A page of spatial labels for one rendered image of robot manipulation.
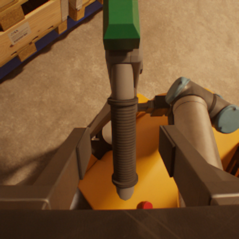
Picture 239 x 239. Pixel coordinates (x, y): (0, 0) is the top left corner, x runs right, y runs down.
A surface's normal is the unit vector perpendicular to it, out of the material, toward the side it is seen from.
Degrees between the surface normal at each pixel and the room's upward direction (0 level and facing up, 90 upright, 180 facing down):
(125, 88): 27
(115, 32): 47
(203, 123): 33
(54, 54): 0
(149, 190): 0
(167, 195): 0
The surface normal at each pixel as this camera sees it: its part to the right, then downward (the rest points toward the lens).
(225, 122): 0.07, 0.37
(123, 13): -0.02, -0.21
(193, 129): -0.32, -0.74
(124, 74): 0.26, 0.22
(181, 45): 0.25, -0.21
